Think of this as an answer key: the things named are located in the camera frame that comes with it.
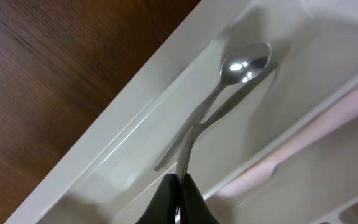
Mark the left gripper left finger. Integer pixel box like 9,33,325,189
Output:
136,174,178,224

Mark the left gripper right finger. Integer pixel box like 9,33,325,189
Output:
180,173,219,224

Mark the small dark teaspoon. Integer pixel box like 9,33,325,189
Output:
154,42,272,171

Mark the small steel teaspoon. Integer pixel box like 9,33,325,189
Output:
175,60,281,184

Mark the pink plastic knife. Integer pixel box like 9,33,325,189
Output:
217,89,358,197

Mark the white plastic cutlery tray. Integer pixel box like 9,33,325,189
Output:
8,1,358,223

